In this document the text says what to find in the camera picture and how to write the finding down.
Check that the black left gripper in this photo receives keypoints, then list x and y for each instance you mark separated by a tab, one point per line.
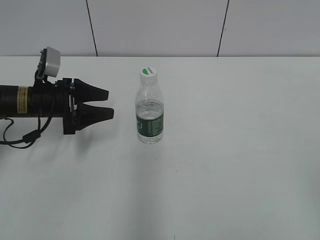
54	100

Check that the clear plastic water bottle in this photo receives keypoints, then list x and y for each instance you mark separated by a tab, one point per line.
149	111

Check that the white green bottle cap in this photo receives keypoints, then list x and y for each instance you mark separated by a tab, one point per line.
148	75

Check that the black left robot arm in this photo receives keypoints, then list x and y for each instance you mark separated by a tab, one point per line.
15	102

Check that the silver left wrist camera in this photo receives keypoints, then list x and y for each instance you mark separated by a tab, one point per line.
49	63

